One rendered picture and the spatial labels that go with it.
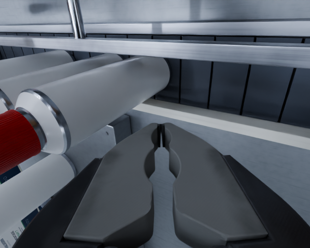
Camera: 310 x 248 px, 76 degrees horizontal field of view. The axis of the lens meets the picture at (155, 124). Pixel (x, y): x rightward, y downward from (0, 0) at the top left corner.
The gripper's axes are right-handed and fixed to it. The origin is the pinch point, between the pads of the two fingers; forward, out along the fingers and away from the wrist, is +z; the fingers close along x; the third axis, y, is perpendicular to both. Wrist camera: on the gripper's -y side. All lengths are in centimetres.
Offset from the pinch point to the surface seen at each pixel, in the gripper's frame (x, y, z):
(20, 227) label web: -49, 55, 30
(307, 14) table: 15.0, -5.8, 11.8
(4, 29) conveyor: -31.1, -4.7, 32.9
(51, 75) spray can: -10.7, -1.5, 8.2
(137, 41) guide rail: -1.8, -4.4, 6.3
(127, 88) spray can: -2.9, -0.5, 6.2
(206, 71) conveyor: 5.4, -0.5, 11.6
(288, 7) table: 13.4, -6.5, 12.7
